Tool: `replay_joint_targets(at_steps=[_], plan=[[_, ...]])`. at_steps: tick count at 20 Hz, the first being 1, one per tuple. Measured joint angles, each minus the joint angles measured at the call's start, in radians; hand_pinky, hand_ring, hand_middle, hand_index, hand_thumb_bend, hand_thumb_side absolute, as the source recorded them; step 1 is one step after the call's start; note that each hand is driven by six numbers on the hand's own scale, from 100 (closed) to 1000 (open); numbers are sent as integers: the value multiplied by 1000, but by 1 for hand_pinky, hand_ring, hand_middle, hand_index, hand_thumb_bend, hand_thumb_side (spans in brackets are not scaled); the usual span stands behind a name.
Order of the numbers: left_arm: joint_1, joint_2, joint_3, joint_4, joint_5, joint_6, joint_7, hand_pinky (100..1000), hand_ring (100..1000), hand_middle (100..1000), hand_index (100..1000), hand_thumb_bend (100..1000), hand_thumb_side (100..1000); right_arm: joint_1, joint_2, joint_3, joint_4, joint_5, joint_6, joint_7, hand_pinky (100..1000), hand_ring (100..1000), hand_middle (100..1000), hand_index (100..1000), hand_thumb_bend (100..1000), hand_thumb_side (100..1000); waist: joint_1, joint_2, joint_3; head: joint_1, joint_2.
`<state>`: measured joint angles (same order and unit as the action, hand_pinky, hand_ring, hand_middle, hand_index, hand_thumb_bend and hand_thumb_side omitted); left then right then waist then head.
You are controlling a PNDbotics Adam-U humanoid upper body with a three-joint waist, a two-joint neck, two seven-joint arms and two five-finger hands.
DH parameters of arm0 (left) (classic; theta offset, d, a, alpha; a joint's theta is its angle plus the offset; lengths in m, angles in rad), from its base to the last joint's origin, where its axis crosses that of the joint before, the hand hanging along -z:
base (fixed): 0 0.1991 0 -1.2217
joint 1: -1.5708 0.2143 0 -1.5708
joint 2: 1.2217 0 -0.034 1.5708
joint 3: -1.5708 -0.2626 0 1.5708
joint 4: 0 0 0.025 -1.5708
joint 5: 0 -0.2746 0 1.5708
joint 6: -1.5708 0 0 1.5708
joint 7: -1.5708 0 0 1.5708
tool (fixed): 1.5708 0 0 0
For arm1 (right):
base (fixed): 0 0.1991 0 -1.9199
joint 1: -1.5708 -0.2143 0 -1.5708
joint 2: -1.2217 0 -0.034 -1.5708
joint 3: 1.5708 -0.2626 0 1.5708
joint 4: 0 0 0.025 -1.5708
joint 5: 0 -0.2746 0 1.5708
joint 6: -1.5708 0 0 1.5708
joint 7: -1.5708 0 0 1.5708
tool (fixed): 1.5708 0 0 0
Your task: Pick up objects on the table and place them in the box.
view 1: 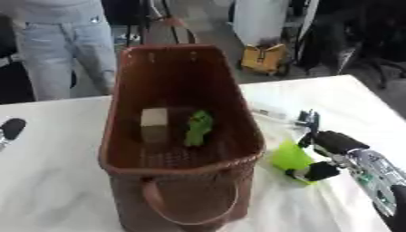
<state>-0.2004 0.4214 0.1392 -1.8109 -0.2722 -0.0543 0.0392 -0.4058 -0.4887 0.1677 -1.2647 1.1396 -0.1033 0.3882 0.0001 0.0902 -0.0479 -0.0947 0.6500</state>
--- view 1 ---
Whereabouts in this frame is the white square card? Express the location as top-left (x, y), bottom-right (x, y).
top-left (140, 107), bottom-right (170, 128)

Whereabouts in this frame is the green soft toy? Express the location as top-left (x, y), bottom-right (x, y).
top-left (182, 109), bottom-right (216, 148)

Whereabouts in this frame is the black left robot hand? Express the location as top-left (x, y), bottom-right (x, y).
top-left (0, 118), bottom-right (29, 141)

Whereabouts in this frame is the brown woven basket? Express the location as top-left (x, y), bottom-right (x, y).
top-left (96, 16), bottom-right (266, 232)

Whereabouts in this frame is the lime green block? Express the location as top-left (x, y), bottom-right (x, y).
top-left (269, 139), bottom-right (321, 186)

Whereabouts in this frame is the black office chair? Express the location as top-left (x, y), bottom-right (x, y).
top-left (295, 0), bottom-right (406, 89)

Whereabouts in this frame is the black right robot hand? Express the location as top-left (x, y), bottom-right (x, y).
top-left (284, 109), bottom-right (372, 183)

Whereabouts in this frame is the person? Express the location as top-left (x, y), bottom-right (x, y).
top-left (0, 0), bottom-right (120, 102)

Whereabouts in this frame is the white cabinet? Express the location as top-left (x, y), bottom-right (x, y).
top-left (229, 0), bottom-right (323, 46)

